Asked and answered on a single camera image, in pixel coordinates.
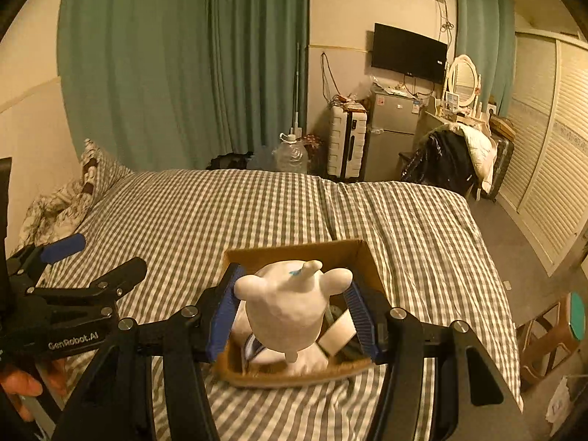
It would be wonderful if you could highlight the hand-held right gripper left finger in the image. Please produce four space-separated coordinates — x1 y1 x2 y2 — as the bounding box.
53 262 244 441

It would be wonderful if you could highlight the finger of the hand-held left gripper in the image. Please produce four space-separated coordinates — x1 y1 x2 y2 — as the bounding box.
25 257 148 306
7 233 87 281

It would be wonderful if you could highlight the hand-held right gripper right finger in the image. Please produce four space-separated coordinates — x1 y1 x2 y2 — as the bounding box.
342 282 534 441

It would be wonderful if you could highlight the white tape roll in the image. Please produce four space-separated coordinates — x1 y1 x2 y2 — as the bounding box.
319 315 356 356

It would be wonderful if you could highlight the white plush toy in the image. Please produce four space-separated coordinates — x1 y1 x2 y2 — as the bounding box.
230 259 354 375

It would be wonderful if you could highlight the brown cardboard box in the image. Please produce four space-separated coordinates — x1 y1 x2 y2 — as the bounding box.
214 238 391 389

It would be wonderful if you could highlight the person's left hand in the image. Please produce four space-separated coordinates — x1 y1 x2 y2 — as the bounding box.
0 358 67 423

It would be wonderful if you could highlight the floral duvet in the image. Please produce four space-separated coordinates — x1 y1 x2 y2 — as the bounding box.
21 179 99 244

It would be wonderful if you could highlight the checked pillow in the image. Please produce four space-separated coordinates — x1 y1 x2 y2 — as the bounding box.
80 138 134 194

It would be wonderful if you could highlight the black bag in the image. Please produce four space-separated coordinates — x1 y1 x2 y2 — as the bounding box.
209 153 253 171

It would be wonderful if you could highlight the large clear water bottle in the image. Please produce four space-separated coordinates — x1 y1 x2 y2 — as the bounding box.
275 132 308 174

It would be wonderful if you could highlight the black jacket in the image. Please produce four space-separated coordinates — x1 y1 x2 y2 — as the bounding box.
401 129 476 194

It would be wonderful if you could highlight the white suitcase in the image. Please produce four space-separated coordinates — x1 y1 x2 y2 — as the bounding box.
327 103 368 180

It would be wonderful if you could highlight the silver fridge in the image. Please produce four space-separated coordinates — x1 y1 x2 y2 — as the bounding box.
365 91 430 182

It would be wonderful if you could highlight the wooden stool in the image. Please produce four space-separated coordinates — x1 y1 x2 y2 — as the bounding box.
517 294 588 384

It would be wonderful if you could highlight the white dressing table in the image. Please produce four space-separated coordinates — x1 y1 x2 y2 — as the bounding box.
416 109 488 148

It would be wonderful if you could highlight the white padded coat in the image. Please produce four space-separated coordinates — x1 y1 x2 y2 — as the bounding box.
452 122 497 187

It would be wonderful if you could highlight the dark suitcase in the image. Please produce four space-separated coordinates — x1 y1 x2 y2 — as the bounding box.
480 117 515 200

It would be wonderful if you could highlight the clutter on suitcase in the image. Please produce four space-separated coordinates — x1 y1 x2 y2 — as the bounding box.
328 94 368 113

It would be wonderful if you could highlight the wide green curtain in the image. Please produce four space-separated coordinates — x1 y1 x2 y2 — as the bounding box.
57 0 311 173

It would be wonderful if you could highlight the white plastic bag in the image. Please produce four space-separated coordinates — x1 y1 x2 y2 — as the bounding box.
544 374 588 426

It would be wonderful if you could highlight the white mop pole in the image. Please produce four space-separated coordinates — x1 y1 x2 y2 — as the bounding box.
293 42 302 136

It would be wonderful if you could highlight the white louvred wardrobe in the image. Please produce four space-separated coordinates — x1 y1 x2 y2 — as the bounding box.
498 28 588 276

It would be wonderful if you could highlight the white oval mirror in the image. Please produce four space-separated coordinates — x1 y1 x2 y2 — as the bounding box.
447 54 481 111

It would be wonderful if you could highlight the narrow green curtain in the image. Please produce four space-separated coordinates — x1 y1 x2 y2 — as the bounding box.
455 0 515 118

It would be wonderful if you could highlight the black wall television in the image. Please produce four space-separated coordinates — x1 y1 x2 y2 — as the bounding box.
371 23 448 84

